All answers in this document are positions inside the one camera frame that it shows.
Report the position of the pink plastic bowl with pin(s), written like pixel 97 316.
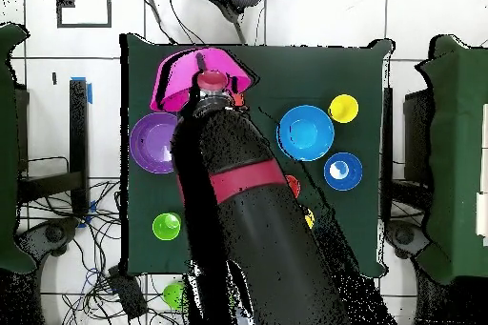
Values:
pixel 179 77

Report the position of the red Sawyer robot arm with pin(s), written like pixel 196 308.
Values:
pixel 248 226

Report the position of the purple plastic bowl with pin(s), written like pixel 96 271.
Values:
pixel 148 142

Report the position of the dark green tablecloth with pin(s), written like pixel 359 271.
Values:
pixel 305 73

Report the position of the light blue plastic bowl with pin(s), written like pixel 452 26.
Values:
pixel 305 133

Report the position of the blue tape strip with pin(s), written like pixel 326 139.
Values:
pixel 89 94

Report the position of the red-orange plastic cup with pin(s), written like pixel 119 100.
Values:
pixel 294 186

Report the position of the lemon yellow plastic cup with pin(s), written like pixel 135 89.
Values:
pixel 343 108

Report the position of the green plastic cup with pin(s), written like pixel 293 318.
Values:
pixel 166 227

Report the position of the small dark blue bowl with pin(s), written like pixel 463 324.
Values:
pixel 349 178

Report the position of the golden yellow plastic cup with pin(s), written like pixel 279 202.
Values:
pixel 309 219

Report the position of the green cloth side table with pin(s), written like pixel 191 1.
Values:
pixel 457 111
pixel 7 149

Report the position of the green bowl on floor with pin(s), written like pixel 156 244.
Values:
pixel 173 296

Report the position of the black chair base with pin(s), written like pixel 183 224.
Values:
pixel 49 235

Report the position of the black power strip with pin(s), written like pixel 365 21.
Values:
pixel 127 294

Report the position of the grey chair base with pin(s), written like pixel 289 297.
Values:
pixel 404 235

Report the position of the black square frame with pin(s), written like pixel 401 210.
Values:
pixel 84 25

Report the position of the black stand frame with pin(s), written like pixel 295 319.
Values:
pixel 417 130
pixel 78 130

